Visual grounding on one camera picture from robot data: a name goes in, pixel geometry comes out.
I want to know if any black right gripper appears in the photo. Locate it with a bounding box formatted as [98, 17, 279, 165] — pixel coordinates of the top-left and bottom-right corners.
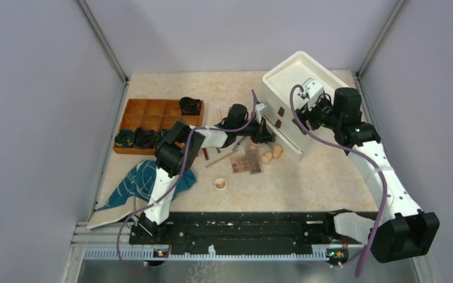
[291, 94, 341, 135]

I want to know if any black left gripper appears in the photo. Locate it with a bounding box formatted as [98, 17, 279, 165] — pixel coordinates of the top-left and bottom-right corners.
[235, 116, 274, 145]

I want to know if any brown eyeshadow palette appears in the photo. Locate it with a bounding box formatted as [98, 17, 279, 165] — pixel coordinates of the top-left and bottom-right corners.
[245, 145, 262, 175]

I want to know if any white drawer organizer box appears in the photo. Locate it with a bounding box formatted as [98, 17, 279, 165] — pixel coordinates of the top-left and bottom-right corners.
[261, 51, 348, 162]

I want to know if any small round blush pot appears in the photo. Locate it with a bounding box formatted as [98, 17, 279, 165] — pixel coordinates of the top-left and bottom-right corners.
[214, 177, 228, 190]

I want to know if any small eyeshadow palette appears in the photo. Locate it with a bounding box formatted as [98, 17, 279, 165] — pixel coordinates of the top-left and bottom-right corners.
[230, 156, 250, 174]

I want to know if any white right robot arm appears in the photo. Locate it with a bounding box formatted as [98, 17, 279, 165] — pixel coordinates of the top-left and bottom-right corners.
[290, 84, 440, 264]

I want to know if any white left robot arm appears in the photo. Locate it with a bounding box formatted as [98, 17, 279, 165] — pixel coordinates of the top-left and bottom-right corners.
[138, 102, 274, 244]

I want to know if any grey makeup pencil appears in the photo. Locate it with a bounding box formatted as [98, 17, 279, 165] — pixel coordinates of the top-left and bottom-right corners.
[232, 136, 246, 152]

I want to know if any black coiled band top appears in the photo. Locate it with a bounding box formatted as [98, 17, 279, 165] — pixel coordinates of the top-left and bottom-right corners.
[179, 97, 202, 116]

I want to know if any wooden compartment tray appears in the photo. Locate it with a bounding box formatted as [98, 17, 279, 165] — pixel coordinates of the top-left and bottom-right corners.
[113, 98, 205, 156]

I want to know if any black coiled band middle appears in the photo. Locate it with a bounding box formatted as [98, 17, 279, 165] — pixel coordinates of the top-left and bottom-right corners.
[133, 127, 157, 149]

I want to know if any teal patterned cloth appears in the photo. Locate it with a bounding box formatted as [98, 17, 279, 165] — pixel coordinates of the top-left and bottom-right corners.
[95, 159, 198, 212]

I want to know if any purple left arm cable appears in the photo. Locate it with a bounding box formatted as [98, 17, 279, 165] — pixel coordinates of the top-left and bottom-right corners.
[116, 88, 260, 274]

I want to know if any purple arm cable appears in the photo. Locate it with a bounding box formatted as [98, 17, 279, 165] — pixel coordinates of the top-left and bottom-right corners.
[290, 84, 389, 278]
[116, 88, 260, 274]

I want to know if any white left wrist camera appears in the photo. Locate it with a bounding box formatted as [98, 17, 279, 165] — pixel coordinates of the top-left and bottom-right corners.
[255, 103, 267, 119]

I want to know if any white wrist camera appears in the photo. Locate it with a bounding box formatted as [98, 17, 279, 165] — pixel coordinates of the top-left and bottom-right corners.
[300, 78, 324, 99]
[255, 103, 267, 119]

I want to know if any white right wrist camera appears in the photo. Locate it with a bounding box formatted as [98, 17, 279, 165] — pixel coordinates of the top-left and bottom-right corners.
[300, 78, 324, 99]

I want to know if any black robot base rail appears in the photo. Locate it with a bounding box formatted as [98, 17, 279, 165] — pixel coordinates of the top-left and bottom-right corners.
[129, 212, 356, 256]

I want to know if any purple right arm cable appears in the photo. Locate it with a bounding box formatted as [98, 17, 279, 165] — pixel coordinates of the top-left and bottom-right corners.
[290, 84, 389, 278]

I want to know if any grey slotted cable duct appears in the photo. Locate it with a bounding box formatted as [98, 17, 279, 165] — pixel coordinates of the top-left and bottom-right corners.
[84, 245, 344, 261]

